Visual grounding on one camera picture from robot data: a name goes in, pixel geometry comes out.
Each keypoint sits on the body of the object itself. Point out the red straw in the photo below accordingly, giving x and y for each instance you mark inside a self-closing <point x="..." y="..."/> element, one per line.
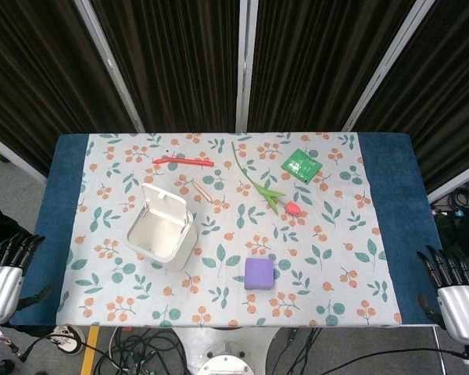
<point x="183" y="160"/>

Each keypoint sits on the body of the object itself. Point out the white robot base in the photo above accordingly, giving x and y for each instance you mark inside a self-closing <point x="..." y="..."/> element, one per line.
<point x="223" y="351"/>

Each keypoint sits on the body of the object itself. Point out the white black sneaker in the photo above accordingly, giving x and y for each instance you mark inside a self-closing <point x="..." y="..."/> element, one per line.
<point x="67" y="338"/>

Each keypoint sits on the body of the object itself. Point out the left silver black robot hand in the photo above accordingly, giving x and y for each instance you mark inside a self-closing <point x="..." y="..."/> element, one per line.
<point x="0" y="279"/>

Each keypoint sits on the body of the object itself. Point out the blue table cover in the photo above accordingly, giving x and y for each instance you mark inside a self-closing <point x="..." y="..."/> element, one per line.
<point x="51" y="218"/>

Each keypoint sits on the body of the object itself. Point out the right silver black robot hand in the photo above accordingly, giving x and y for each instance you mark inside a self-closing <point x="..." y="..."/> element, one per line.
<point x="455" y="301"/>

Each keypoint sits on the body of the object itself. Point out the white lidded bin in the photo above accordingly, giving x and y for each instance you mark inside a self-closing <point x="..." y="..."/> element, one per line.
<point x="162" y="228"/>

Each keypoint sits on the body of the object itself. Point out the pink artificial tulip flower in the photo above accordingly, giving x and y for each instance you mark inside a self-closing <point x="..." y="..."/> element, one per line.
<point x="266" y="190"/>

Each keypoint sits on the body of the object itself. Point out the rose gold metal pen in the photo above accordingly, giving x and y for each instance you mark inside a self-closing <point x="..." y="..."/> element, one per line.
<point x="202" y="191"/>

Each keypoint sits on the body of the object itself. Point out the floral print tablecloth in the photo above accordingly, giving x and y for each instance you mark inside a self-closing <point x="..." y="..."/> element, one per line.
<point x="234" y="242"/>

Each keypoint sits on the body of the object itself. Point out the dark curtain partition screen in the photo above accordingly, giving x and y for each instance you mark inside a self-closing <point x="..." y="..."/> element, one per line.
<point x="234" y="64"/>

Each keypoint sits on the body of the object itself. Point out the green foil packet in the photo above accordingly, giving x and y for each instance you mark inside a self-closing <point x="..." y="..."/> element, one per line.
<point x="301" y="165"/>

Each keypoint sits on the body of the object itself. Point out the purple foam block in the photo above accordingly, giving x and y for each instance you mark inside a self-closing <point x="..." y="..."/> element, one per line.
<point x="259" y="273"/>

